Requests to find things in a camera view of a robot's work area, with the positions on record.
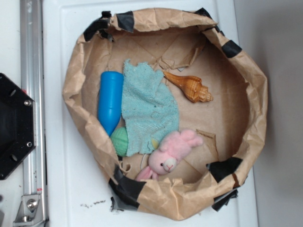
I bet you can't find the metal corner bracket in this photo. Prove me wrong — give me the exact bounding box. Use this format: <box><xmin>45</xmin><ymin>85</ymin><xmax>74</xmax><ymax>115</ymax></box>
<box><xmin>13</xmin><ymin>194</ymin><xmax>45</xmax><ymax>227</ymax></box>

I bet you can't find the pink plush bunny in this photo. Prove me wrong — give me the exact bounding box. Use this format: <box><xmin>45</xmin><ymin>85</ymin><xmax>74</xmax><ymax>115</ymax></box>
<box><xmin>135</xmin><ymin>129</ymin><xmax>204</xmax><ymax>181</ymax></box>

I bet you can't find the blue plastic bottle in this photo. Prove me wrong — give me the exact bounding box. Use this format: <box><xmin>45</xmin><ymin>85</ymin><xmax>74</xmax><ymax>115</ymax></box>
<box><xmin>98</xmin><ymin>71</ymin><xmax>124</xmax><ymax>136</ymax></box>

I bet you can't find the green ribbed ball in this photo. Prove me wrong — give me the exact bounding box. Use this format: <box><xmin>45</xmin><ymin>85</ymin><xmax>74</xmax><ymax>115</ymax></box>
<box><xmin>110</xmin><ymin>127</ymin><xmax>128</xmax><ymax>157</ymax></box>

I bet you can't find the brown paper bag bin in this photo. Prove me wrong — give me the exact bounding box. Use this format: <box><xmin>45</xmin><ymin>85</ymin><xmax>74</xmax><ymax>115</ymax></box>
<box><xmin>62</xmin><ymin>8</ymin><xmax>268</xmax><ymax>220</ymax></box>

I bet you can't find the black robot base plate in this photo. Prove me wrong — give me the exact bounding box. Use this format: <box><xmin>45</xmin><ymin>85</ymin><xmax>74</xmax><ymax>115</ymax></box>
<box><xmin>0</xmin><ymin>73</ymin><xmax>36</xmax><ymax>180</ymax></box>

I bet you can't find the orange spiral sea shell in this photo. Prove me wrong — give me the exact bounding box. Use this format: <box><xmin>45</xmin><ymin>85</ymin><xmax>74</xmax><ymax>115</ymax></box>
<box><xmin>163</xmin><ymin>71</ymin><xmax>214</xmax><ymax>103</ymax></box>

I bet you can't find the light blue terry cloth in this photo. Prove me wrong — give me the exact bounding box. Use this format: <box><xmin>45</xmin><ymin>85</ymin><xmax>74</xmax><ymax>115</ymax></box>
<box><xmin>122</xmin><ymin>60</ymin><xmax>179</xmax><ymax>157</ymax></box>

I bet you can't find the aluminium extrusion rail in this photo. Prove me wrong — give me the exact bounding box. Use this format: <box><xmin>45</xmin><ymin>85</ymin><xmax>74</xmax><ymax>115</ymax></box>
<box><xmin>20</xmin><ymin>0</ymin><xmax>49</xmax><ymax>227</ymax></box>

